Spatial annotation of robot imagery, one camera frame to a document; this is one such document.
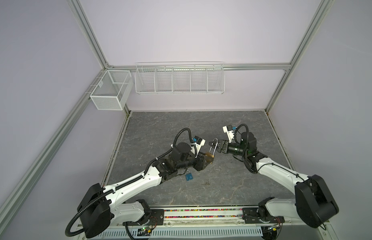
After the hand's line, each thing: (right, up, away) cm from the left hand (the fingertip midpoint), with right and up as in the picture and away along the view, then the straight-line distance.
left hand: (209, 159), depth 72 cm
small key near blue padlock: (0, -16, +13) cm, 21 cm away
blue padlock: (-10, -13, +15) cm, 22 cm away
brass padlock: (0, +1, +1) cm, 2 cm away
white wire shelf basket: (-16, +48, +26) cm, 57 cm away
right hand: (+2, +6, +6) cm, 9 cm away
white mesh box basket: (-63, +41, +30) cm, 81 cm away
